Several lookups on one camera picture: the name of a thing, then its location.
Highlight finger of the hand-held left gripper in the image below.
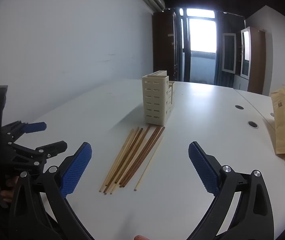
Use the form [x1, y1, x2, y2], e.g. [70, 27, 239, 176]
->
[1, 121, 47, 143]
[9, 141, 68, 174]

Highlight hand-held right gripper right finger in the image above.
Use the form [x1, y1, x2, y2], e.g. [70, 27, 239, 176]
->
[186, 141, 275, 240]

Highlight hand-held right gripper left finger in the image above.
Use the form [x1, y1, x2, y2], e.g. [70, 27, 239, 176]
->
[9, 142, 95, 240]

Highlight set of wooden chopsticks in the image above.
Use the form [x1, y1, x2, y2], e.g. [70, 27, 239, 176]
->
[99, 125, 166, 195]

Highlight cream slotted utensil holder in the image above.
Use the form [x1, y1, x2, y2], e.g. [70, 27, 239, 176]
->
[142, 70, 176, 125]

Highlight dark grey curtain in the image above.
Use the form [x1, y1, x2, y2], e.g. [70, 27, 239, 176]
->
[215, 11, 246, 88]

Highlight white low cabinet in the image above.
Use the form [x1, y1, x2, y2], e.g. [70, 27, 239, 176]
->
[233, 74, 249, 91]

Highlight light wooden chopsticks in holder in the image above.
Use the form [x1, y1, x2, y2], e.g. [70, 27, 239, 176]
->
[222, 32, 237, 74]

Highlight wooden cabinet with glass door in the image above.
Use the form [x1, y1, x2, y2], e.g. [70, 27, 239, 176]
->
[235, 26, 267, 94]

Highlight bright balcony glass door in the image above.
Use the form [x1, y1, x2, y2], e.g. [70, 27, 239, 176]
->
[180, 8, 218, 83]

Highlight dark brown wooden wardrobe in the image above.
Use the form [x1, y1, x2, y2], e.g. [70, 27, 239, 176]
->
[152, 10, 177, 81]

